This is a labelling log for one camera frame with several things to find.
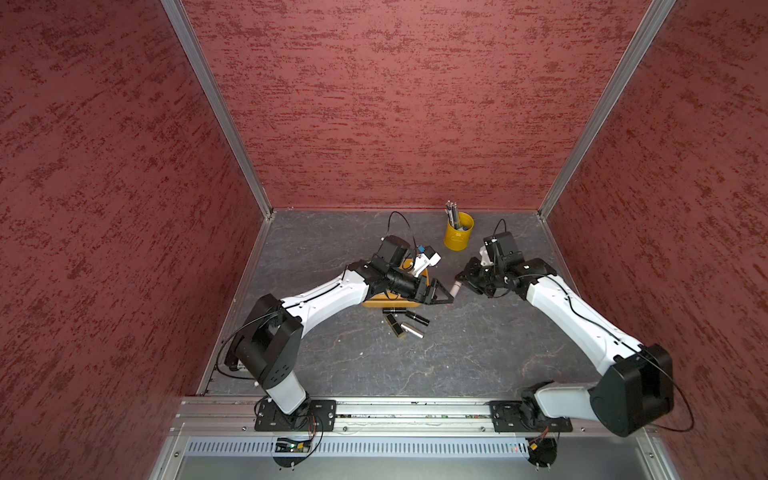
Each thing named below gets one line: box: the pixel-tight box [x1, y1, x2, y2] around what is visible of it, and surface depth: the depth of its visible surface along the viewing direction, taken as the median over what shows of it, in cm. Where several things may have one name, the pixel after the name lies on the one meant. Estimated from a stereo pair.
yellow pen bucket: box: [444, 212, 475, 252], surface depth 105 cm
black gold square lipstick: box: [385, 313, 405, 338], surface depth 90 cm
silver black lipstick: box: [400, 322, 425, 339], surface depth 89 cm
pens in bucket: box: [444, 200, 459, 230], surface depth 102 cm
